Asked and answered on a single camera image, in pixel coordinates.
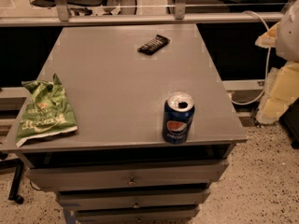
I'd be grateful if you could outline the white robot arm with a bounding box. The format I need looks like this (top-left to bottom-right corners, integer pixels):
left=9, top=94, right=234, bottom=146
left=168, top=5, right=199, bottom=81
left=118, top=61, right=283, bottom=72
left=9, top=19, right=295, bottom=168
left=276, top=0, right=299, bottom=62

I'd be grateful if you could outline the blue pepsi can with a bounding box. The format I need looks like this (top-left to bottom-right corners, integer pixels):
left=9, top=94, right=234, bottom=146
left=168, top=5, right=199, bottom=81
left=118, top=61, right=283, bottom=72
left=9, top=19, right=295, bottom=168
left=162, top=92, right=195, bottom=145

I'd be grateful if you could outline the black candy bar wrapper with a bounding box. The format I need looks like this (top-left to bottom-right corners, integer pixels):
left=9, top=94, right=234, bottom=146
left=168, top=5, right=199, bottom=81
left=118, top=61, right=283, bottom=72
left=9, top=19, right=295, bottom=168
left=137, top=35, right=170, bottom=55

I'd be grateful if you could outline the grey drawer cabinet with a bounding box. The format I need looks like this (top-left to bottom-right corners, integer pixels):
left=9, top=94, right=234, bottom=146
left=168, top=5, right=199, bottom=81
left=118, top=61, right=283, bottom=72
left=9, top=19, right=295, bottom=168
left=0, top=23, right=249, bottom=224

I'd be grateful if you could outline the middle grey drawer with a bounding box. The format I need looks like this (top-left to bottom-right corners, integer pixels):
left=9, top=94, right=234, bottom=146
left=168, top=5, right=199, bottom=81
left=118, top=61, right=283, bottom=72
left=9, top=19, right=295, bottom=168
left=58, top=189, right=210, bottom=211

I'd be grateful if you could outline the grey drawer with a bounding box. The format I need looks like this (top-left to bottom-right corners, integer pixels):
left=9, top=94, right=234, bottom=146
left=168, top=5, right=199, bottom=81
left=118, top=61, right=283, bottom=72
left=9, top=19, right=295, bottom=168
left=76, top=205, right=199, bottom=224
left=58, top=189, right=210, bottom=211
left=26, top=159, right=229, bottom=191

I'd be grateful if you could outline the green chip bag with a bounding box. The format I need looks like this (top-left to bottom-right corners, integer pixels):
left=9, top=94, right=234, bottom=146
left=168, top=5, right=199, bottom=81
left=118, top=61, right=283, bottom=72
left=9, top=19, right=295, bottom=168
left=16, top=74, right=78, bottom=147

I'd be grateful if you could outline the top grey drawer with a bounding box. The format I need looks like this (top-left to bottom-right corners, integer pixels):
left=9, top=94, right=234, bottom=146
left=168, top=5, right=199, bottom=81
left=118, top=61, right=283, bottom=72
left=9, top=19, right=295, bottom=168
left=26, top=159, right=229, bottom=191

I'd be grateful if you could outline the bottom grey drawer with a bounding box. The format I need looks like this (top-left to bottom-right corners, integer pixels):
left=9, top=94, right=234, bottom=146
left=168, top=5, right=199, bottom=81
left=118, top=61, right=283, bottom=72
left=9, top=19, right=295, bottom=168
left=76, top=205, right=199, bottom=224

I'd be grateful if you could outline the grey metal railing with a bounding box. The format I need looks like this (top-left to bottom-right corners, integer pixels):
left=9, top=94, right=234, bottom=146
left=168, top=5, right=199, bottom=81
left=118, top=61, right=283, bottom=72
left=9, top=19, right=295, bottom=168
left=0, top=0, right=283, bottom=27

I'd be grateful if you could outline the yellow foam block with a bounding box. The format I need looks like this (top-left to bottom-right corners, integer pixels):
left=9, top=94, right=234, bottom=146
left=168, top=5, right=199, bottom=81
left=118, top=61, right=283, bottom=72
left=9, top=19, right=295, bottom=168
left=256, top=62, right=299, bottom=124

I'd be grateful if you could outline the white cable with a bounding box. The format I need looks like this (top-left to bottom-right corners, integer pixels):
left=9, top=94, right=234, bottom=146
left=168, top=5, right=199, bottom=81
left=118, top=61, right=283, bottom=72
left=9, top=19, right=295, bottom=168
left=231, top=10, right=273, bottom=106

